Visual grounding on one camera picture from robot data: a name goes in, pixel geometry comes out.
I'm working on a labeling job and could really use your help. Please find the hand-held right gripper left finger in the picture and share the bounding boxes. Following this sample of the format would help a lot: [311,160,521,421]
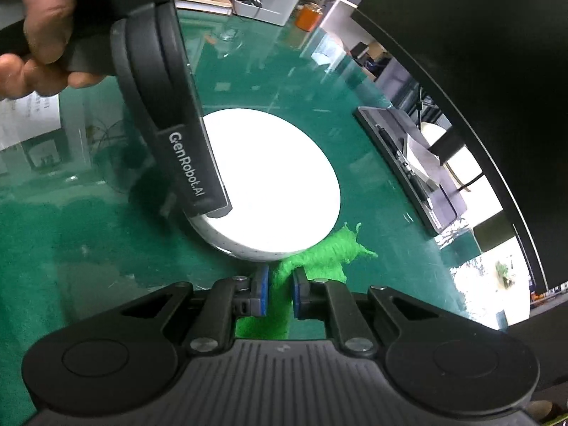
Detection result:
[120,267,270,356]

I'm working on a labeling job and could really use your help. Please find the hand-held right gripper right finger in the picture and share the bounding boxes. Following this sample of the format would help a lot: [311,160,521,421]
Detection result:
[291,268,448,358]

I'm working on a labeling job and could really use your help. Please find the green cloth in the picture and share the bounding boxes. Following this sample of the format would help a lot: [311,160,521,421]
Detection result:
[235,222,379,340]

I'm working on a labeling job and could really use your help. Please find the white round plate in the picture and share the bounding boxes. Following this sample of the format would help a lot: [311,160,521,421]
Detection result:
[186,109,342,262]

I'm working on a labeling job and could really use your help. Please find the person's left hand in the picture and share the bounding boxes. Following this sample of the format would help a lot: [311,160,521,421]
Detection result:
[0,0,104,100]

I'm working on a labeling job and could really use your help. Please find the white paper sheet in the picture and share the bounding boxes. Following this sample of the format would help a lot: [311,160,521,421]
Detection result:
[0,93,61,152]

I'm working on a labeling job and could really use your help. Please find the orange cup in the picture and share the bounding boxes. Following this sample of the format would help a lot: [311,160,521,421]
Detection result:
[295,4,323,32]

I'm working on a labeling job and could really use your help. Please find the grey monitor stand base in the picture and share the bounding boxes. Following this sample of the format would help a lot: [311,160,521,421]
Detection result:
[353,105,469,237]

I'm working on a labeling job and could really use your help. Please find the black monitor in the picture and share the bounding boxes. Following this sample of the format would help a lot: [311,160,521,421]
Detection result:
[350,0,568,294]

